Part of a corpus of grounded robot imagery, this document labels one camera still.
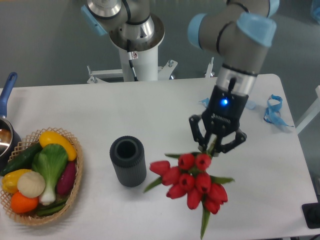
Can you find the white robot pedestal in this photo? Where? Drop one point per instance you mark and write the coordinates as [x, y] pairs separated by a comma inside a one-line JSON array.
[[135, 66]]

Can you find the green bok choy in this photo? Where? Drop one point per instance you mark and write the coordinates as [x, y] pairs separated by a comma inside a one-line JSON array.
[[50, 162]]

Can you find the orange fruit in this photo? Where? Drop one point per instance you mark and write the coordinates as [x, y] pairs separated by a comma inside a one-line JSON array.
[[21, 204]]

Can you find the cream white garlic bulb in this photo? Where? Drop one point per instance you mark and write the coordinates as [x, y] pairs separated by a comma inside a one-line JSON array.
[[31, 184]]

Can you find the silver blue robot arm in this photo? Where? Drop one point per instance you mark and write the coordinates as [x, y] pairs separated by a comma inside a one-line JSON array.
[[242, 34]]

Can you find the green bean pods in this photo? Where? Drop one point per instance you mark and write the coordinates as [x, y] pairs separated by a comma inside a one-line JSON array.
[[51, 209]]

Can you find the red tulip bouquet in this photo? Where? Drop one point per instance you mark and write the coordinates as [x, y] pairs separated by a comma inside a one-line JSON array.
[[190, 178]]

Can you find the black device at edge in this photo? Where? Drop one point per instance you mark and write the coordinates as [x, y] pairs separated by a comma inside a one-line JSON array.
[[311, 212]]

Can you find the woven wicker basket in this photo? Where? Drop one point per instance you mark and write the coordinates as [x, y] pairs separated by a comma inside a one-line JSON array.
[[31, 219]]

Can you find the white frame at right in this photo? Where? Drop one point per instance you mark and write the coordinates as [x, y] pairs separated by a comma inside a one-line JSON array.
[[310, 113]]

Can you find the tangled blue ribbon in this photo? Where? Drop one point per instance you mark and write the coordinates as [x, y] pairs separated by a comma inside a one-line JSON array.
[[272, 113]]

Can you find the curled blue ribbon strip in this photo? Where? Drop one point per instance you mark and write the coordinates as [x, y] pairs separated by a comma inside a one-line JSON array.
[[205, 102]]

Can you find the dark green cucumber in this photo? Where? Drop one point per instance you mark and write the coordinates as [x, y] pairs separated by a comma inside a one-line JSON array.
[[23, 160]]

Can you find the light blue round cap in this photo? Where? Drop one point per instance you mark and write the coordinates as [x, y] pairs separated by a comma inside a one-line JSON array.
[[250, 105]]

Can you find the yellow bell pepper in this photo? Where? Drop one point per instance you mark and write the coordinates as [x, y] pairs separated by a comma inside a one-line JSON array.
[[10, 180]]

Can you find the blue handled saucepan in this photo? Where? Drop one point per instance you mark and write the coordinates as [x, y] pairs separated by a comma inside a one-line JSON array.
[[9, 138]]

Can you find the purple sweet potato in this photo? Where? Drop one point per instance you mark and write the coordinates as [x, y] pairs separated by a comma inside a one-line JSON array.
[[67, 179]]

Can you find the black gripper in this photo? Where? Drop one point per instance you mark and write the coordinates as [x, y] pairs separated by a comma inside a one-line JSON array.
[[221, 118]]

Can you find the dark grey ribbed vase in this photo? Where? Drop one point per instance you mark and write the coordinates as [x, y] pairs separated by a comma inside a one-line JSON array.
[[127, 155]]

